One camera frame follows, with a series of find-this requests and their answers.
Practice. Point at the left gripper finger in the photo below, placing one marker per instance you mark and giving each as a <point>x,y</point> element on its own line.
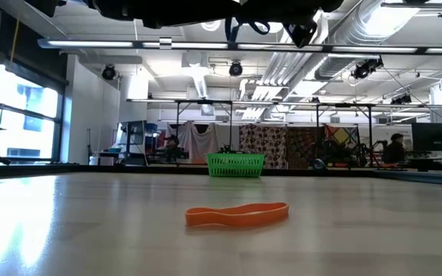
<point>209,16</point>
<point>213,4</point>

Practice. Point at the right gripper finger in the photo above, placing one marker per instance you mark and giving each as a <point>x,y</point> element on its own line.
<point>263,16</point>
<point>261,4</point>

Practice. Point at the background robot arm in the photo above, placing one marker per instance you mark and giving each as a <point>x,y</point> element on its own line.
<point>374,153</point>

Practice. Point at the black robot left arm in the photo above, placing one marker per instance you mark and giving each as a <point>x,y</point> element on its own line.
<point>44,4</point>

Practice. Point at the orange rubber band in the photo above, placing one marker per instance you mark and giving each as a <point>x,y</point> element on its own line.
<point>236,219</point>

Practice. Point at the ceiling light strip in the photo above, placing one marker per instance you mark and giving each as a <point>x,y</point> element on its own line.
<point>374,50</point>
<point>192,45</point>

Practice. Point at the black ceiling spotlight cluster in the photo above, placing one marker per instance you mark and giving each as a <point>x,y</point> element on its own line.
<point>367,69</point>
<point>401,99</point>

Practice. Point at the monitor on stand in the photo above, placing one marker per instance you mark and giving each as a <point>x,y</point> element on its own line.
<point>132,132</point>

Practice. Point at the brown dotted cloth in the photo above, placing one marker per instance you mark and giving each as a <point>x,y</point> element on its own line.
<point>263,140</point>

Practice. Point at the white hanging sheet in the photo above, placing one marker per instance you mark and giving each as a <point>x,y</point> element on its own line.
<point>202,140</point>

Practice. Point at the dark patterned cloth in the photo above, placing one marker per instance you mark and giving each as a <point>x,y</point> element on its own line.
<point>301,143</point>

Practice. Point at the person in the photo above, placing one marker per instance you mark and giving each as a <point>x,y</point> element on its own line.
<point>172,145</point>
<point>394,149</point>

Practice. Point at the green plastic basket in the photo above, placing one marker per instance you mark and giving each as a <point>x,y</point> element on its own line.
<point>235,165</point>

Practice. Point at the large window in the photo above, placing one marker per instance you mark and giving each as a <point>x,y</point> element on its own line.
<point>25,122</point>

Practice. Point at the black flat monitor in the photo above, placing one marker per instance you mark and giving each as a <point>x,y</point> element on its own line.
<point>434,137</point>

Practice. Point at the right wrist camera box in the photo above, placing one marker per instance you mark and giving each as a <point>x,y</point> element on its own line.
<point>301,34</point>

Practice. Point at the silver air duct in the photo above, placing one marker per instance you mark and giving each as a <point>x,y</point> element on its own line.
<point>359,27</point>

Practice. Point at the black hanging camera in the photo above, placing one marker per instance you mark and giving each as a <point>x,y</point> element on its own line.
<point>235,69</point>
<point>108,72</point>

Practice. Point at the black aluminium table frame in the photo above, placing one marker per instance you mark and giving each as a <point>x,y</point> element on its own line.
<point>159,169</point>

